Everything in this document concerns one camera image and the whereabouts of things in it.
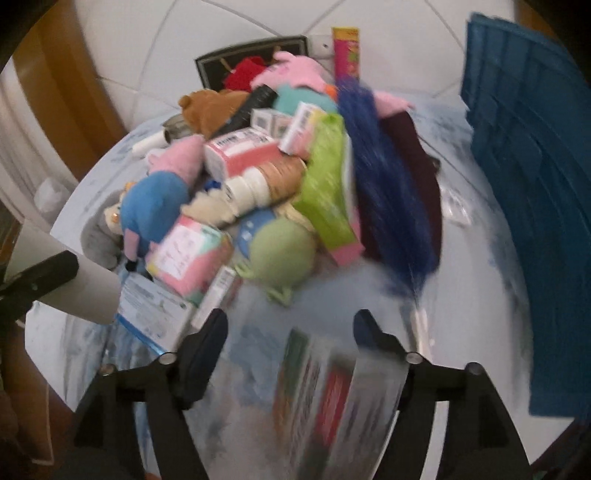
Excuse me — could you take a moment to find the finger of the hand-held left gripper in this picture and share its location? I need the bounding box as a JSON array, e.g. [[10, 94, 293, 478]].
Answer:
[[0, 251, 79, 324]]

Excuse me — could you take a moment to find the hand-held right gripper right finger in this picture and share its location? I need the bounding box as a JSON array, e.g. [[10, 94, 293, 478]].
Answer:
[[353, 309, 532, 480]]

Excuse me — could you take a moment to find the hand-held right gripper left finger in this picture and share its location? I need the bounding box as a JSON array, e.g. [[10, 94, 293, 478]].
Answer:
[[74, 308, 229, 480]]

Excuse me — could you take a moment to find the cardboard paper tube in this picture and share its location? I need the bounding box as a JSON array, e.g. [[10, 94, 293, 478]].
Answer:
[[4, 222, 123, 324]]

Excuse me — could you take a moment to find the shiny box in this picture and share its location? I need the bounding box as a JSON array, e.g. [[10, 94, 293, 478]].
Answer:
[[272, 328, 409, 480]]

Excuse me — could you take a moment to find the blue plastic storage crate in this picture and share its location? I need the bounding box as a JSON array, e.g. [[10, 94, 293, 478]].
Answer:
[[462, 13, 591, 416]]

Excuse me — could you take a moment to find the thin silver box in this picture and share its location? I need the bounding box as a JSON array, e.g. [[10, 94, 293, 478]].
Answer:
[[191, 265, 243, 328]]

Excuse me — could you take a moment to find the blue white flat box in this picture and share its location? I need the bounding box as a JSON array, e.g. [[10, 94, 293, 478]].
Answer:
[[115, 272, 195, 352]]

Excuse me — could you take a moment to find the pink white tissue pack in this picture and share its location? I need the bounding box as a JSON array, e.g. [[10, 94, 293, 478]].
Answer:
[[145, 216, 234, 308]]

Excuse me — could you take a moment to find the small cream cat plush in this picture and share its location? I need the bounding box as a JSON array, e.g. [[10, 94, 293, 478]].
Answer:
[[104, 194, 127, 236]]

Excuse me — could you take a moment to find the floral blue bedsheet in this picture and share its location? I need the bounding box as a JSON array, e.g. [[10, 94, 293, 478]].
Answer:
[[25, 92, 591, 467]]

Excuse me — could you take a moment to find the green round plush toy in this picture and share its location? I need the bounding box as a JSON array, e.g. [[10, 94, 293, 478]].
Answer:
[[235, 217, 319, 305]]

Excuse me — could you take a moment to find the pig plush with blue body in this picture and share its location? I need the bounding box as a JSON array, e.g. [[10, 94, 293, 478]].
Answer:
[[121, 135, 206, 271]]

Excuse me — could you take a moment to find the beige plush toy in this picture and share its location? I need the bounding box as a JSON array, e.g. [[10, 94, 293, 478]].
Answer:
[[185, 189, 241, 227]]

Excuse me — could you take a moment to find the blue feather duster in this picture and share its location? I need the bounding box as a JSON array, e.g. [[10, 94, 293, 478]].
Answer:
[[337, 76, 439, 352]]

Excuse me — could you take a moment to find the small white sachet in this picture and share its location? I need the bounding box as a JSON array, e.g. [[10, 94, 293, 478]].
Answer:
[[443, 185, 472, 227]]

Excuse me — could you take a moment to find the green plastic packet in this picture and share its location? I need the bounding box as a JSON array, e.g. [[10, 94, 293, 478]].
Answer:
[[293, 113, 358, 247]]

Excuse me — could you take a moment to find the white plastic bottle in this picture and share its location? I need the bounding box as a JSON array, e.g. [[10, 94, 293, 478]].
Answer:
[[224, 168, 271, 215]]

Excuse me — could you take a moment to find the small white paper roll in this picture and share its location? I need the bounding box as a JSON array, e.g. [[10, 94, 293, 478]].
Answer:
[[132, 130, 168, 160]]

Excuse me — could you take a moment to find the dark maroon cloth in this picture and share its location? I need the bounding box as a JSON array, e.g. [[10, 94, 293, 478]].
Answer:
[[360, 111, 444, 259]]

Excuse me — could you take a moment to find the pink white medicine box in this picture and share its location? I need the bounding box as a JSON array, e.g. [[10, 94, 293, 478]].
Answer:
[[203, 129, 280, 181]]

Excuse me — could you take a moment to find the small barcode box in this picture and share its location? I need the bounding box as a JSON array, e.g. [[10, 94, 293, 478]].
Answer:
[[279, 102, 326, 155], [252, 108, 294, 137]]

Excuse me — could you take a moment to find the brown plush toy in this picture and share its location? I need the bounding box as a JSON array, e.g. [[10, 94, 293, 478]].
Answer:
[[179, 89, 252, 137]]

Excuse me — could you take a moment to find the pink pig plush toy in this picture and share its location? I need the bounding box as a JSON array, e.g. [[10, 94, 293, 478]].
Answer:
[[252, 51, 414, 116]]

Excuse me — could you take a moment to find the black printed box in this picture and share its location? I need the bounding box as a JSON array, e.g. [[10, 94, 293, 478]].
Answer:
[[195, 36, 309, 90]]

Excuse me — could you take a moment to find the red plush toy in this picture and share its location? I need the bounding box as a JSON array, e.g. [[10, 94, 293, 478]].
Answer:
[[224, 58, 269, 90]]

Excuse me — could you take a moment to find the pink yellow chips can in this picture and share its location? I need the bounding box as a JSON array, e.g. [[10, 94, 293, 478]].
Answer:
[[331, 28, 361, 81]]

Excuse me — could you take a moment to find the wooden headboard post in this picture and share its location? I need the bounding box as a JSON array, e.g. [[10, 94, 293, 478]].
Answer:
[[14, 14, 125, 185]]

